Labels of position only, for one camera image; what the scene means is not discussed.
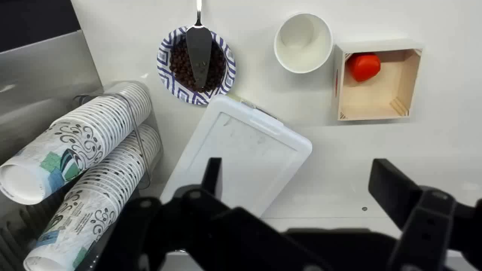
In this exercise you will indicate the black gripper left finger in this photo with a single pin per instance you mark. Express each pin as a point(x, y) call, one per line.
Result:
point(211, 175)

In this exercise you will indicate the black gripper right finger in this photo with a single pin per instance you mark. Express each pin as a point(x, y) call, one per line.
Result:
point(396, 190)

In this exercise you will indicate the clear container white lid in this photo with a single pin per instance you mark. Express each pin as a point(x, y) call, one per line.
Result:
point(241, 151)

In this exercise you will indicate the light wooden box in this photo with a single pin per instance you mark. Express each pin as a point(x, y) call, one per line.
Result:
point(374, 100)

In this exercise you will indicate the dark bowl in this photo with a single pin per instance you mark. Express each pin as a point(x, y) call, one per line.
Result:
point(167, 80)

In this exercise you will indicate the tall paper cup stack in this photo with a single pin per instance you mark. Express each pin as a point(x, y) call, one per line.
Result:
point(99, 201)

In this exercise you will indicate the dark coffee beans pile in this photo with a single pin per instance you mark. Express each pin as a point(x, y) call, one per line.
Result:
point(178, 65)

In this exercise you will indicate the red ball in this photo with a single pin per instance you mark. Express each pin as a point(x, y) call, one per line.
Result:
point(363, 67)

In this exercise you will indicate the short paper cup stack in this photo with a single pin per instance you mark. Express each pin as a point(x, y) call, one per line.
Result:
point(75, 140)

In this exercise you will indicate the white printed paper cup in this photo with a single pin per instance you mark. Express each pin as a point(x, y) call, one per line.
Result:
point(303, 43)

